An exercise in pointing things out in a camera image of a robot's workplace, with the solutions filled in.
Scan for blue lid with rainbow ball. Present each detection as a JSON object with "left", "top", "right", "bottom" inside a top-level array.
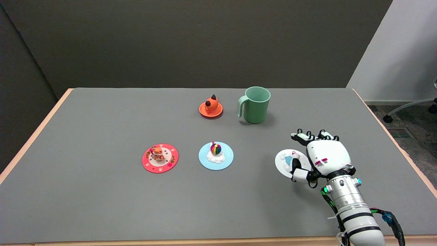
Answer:
[{"left": 198, "top": 141, "right": 234, "bottom": 170}]

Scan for green plastic mug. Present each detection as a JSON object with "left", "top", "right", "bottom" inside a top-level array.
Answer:
[{"left": 237, "top": 86, "right": 271, "bottom": 124}]

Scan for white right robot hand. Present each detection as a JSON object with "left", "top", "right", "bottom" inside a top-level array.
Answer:
[{"left": 291, "top": 129, "right": 356, "bottom": 189}]

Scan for orange lid with cat ears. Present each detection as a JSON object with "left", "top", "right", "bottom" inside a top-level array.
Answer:
[{"left": 199, "top": 94, "right": 224, "bottom": 118}]

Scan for red lid with figure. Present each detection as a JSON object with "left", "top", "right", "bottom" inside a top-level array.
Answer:
[{"left": 142, "top": 143, "right": 179, "bottom": 174}]

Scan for floor vent grille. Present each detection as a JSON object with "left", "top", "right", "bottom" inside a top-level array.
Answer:
[{"left": 387, "top": 128, "right": 414, "bottom": 139}]

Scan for white lid with bear figure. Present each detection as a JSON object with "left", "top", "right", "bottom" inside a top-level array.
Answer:
[{"left": 275, "top": 149, "right": 312, "bottom": 179}]

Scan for grey office chair base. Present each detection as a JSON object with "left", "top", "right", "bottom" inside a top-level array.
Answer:
[{"left": 383, "top": 78, "right": 437, "bottom": 123}]

